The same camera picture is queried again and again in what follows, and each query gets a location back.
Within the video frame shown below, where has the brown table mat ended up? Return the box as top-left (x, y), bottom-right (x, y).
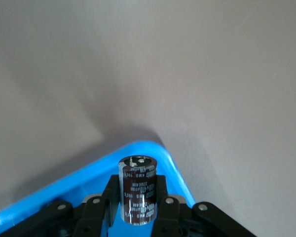
top-left (0, 0), bottom-right (296, 237)

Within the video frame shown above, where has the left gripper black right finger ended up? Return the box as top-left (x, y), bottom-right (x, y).
top-left (151, 175), bottom-right (182, 237)

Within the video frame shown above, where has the blue plastic tray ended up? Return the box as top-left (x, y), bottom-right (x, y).
top-left (0, 140), bottom-right (197, 237)

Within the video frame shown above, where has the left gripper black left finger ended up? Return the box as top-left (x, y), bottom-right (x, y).
top-left (75, 174), bottom-right (121, 237)

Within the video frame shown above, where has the dark brown electrolytic capacitor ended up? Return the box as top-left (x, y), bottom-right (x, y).
top-left (118, 155), bottom-right (157, 226)

